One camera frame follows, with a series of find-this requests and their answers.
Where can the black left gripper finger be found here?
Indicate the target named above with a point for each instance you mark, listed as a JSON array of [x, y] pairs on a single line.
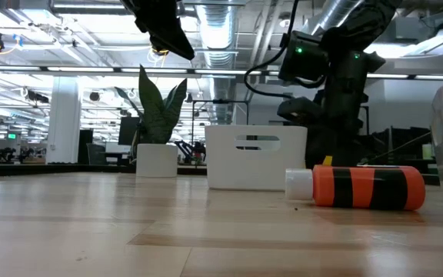
[[171, 34]]

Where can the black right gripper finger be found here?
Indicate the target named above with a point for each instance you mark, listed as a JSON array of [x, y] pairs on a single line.
[[350, 148], [315, 148]]

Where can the orange paint bottle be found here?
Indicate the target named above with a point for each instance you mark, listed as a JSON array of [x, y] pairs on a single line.
[[360, 188]]

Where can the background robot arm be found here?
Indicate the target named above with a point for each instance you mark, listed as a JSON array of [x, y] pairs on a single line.
[[190, 150]]

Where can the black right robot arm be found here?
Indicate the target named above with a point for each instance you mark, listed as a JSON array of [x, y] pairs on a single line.
[[360, 23]]

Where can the dark equipment desk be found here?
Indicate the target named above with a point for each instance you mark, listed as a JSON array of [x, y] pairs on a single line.
[[398, 146]]

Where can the pale green bottle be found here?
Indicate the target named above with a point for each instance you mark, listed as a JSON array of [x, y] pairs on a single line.
[[427, 151]]

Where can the white plastic bin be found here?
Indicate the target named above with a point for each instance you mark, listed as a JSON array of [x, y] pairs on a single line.
[[225, 161]]

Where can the black monitor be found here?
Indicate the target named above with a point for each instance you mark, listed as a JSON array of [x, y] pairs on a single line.
[[127, 131]]

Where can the green plant in white pot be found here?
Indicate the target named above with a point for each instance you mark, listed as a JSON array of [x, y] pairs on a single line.
[[156, 159]]

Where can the white pillar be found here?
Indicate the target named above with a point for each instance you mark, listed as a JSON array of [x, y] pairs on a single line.
[[64, 123]]

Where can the grey office chair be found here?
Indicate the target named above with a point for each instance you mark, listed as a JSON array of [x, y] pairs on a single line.
[[96, 154]]

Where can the black cabinet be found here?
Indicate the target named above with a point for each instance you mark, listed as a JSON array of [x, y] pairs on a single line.
[[85, 146]]

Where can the green exit sign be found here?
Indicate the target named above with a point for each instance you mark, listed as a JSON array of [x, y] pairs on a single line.
[[12, 135]]

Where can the silver ceiling duct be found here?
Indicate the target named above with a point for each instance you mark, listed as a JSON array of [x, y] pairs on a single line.
[[215, 34], [331, 15]]

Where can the black stand frame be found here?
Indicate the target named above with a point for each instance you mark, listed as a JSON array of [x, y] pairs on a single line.
[[219, 101]]

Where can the black aluminium table frame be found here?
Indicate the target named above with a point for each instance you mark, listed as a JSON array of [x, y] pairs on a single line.
[[52, 169]]

